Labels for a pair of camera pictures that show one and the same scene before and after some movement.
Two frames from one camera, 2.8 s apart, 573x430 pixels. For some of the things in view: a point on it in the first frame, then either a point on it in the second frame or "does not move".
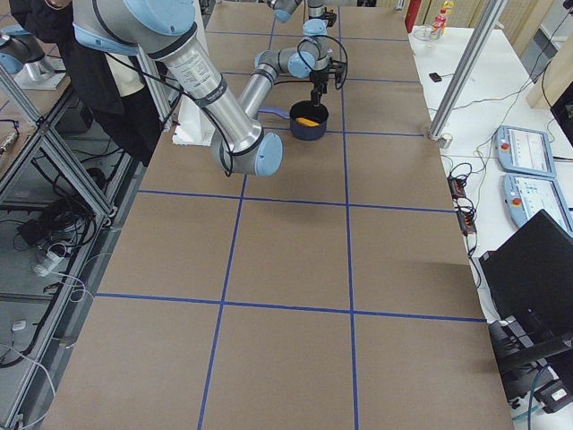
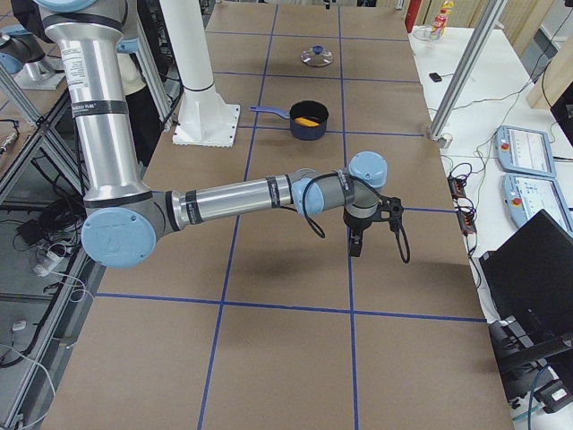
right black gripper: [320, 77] → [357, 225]
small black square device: [435, 77] does not move
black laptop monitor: [533, 272] does not move
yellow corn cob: [303, 121] does not move
